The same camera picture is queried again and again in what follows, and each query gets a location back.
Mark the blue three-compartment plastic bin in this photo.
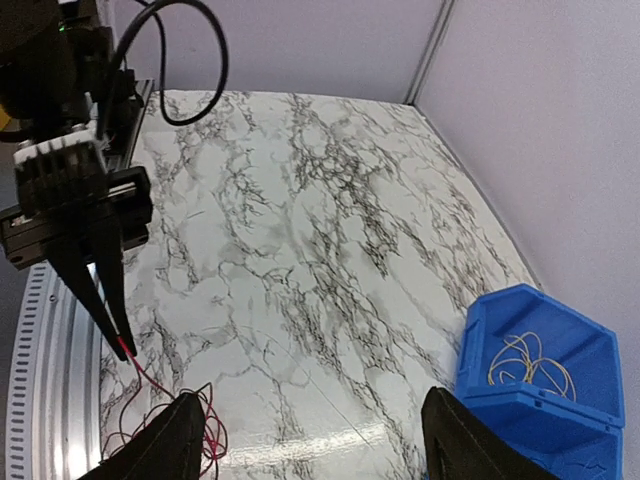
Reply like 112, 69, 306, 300
454, 284, 625, 479

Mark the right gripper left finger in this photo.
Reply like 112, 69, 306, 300
83, 393, 205, 480

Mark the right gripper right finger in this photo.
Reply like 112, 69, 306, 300
421, 387, 555, 480

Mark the right aluminium corner post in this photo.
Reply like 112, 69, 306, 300
403, 0, 457, 106

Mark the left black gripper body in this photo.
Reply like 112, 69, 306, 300
1, 1, 151, 270

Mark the tangled red blue cable bundle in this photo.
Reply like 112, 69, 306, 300
99, 337, 229, 464

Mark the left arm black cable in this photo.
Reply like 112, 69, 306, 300
97, 0, 230, 139

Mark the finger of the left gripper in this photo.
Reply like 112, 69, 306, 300
89, 215, 137, 356
47, 239, 127, 361

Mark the aluminium front rail frame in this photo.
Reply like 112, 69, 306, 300
4, 263, 101, 479

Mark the yellow thin cable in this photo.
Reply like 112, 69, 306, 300
487, 332, 577, 401

